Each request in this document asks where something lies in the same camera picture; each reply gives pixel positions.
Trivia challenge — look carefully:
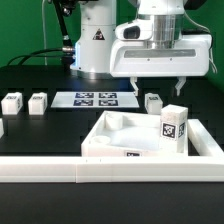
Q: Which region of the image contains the white block at left edge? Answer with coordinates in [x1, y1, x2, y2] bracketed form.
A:
[0, 118, 4, 139]

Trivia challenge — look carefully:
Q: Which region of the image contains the white thin cable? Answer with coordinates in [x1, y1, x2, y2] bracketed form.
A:
[41, 0, 49, 66]

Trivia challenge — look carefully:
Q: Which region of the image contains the white marker plate with tags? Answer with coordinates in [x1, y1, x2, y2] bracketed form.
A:
[51, 92, 139, 108]

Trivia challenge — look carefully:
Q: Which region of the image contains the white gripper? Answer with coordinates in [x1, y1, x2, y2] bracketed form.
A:
[110, 18, 212, 96]

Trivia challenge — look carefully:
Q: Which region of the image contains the white L-shaped obstacle fence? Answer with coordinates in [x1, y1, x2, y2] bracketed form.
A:
[0, 119, 224, 183]

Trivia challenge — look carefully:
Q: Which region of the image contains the white square table top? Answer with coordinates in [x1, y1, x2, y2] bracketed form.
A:
[81, 111, 188, 157]

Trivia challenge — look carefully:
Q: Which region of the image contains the black cable bundle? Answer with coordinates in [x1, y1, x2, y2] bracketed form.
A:
[7, 46, 76, 67]

